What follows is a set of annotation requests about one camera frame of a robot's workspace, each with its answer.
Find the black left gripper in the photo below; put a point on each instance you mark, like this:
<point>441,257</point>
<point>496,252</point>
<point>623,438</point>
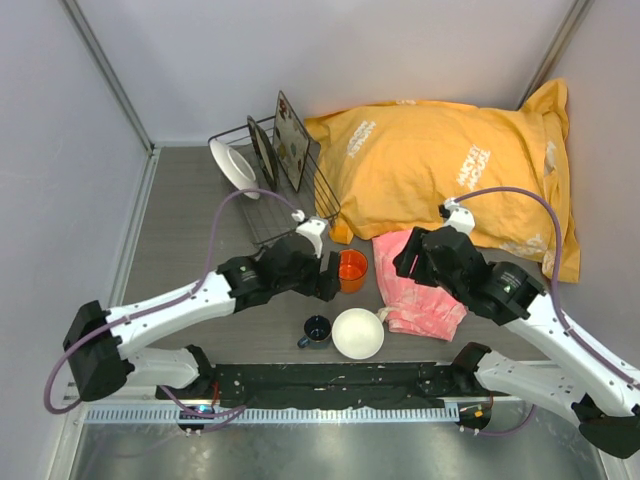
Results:
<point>322,285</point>

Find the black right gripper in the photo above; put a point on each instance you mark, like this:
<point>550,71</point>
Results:
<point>405,259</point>

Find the orange glass mug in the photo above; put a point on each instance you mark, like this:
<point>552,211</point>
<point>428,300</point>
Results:
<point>353,268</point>

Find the white bowl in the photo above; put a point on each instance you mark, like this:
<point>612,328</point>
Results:
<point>358,334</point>

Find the square floral plate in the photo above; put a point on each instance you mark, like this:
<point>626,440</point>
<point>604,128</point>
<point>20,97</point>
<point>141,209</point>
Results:
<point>291,141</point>

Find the green rimmed white plate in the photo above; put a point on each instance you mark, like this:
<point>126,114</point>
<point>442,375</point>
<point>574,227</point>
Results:
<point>235,168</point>

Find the brown checkered rim plate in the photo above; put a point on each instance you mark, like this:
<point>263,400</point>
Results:
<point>265,153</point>

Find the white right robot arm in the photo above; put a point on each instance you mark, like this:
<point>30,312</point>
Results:
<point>593,389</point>

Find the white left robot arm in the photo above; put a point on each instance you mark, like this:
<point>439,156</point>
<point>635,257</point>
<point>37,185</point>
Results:
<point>112,348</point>

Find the pink patterned cloth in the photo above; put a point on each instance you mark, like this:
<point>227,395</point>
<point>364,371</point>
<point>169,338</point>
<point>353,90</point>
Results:
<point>410,308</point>

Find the dark blue mug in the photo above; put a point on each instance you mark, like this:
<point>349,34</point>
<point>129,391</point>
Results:
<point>317,333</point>

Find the yellow Mickey Mouse pillow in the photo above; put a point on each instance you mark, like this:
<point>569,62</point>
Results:
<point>392,164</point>

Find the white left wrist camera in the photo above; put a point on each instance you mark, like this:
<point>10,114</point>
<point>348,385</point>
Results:
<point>312,228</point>

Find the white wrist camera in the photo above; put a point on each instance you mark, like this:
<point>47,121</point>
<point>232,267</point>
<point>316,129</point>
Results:
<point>312,228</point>
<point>456,216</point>

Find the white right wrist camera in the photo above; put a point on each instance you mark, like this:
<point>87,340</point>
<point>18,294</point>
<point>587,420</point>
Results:
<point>456,216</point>

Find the grey wire dish rack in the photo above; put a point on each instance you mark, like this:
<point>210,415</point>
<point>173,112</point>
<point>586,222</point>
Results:
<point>267,217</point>

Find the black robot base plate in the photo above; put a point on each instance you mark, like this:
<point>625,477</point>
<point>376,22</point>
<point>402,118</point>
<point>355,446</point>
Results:
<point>333,386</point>

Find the white slotted cable duct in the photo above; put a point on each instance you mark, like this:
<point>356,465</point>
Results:
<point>160,414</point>

